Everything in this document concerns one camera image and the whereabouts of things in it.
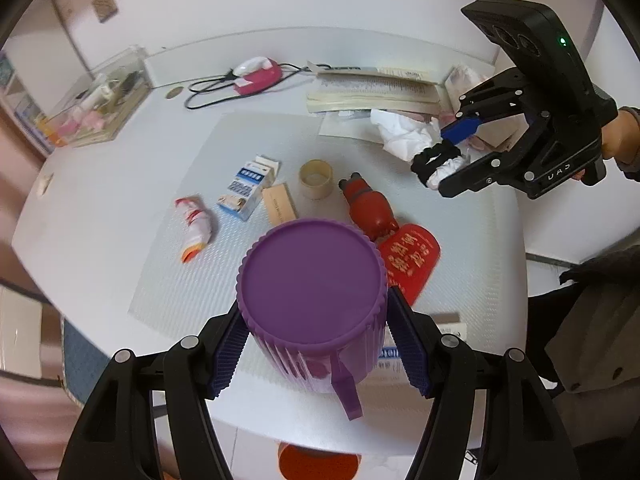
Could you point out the person's right hand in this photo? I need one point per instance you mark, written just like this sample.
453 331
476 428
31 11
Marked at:
621 142

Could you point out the clear acrylic organizer box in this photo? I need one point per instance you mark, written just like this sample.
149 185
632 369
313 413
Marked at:
99 105

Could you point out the purple ribbed plastic cup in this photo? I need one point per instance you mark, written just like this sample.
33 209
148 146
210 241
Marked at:
313 293

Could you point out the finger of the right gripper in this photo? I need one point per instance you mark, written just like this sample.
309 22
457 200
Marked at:
503 109
518 168

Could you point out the pink white electric device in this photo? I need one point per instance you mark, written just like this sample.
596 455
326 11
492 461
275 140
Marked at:
256 75

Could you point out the grey jacket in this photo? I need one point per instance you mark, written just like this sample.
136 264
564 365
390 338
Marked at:
584 336

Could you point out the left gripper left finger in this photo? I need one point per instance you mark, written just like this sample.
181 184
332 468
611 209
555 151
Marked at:
114 437

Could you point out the red paper cup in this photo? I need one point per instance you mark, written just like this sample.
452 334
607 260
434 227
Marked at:
410 256

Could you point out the beige slim cardboard box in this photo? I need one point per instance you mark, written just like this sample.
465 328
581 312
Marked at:
278 203

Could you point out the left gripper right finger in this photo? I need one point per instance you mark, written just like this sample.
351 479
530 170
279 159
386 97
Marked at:
523 436

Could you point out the orange trash bin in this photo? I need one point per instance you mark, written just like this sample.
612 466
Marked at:
298 463

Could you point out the red plush toy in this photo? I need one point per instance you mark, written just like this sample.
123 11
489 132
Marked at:
368 209

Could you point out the black hair scrunchie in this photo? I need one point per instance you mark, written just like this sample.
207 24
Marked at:
436 163

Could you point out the small gold coin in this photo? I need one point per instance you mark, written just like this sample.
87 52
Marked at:
172 93

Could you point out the textured white table mat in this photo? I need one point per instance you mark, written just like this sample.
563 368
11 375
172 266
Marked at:
480 277

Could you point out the beige tape roll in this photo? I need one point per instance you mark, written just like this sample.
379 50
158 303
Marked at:
316 179

